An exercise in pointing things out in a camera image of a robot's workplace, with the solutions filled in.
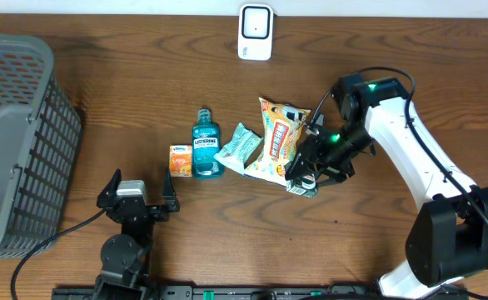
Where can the pale green wipes pack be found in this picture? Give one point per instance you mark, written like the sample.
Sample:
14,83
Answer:
235,153

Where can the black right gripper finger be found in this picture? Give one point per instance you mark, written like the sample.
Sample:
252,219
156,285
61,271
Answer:
299,167
328,179

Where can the white barcode scanner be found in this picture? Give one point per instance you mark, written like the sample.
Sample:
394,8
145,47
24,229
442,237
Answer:
255,32

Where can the orange tissue pack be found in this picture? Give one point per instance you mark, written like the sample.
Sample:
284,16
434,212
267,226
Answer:
180,161

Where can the teal plastic bottle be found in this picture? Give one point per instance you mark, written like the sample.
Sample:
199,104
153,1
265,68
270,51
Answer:
206,143

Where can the green ointment box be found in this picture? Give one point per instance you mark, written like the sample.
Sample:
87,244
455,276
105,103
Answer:
303,186

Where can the grey plastic mesh basket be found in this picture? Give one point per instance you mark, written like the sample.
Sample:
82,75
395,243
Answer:
40,135

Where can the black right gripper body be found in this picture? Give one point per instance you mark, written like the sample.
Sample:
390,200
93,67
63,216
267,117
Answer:
339,149

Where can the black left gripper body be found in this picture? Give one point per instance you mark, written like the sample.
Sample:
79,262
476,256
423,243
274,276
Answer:
152,213

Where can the yellow snack bag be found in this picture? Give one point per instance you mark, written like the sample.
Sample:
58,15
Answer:
282,128

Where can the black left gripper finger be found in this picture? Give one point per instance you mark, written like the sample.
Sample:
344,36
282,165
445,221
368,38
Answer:
112,185
169,195

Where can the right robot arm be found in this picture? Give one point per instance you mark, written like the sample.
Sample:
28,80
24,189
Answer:
449,238

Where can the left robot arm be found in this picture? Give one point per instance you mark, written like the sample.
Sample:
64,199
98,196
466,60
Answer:
125,256

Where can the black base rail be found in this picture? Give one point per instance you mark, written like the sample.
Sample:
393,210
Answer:
214,293

